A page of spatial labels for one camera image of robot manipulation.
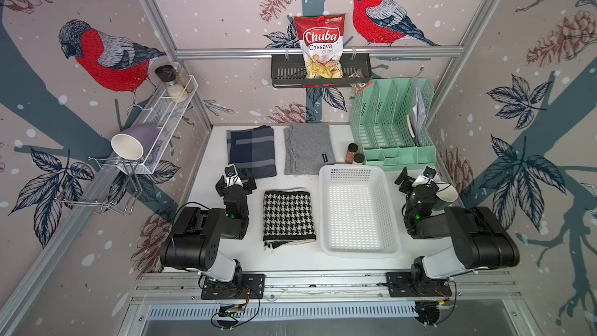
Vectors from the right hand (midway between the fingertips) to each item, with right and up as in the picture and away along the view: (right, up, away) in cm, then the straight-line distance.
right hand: (415, 170), depth 90 cm
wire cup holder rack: (-96, +1, -31) cm, 101 cm away
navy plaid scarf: (-69, +7, +19) cm, 72 cm away
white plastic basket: (-22, -18, 0) cm, 29 cm away
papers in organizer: (+2, +19, +3) cm, 20 cm away
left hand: (-70, +1, 0) cm, 70 cm away
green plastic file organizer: (-2, +22, +22) cm, 31 cm away
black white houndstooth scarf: (-50, -17, -6) cm, 53 cm away
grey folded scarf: (-43, +9, +18) cm, 47 cm away
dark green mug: (+10, -8, -4) cm, 13 cm away
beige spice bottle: (-21, +4, +6) cm, 22 cm away
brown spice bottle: (-23, +8, +11) cm, 26 cm away
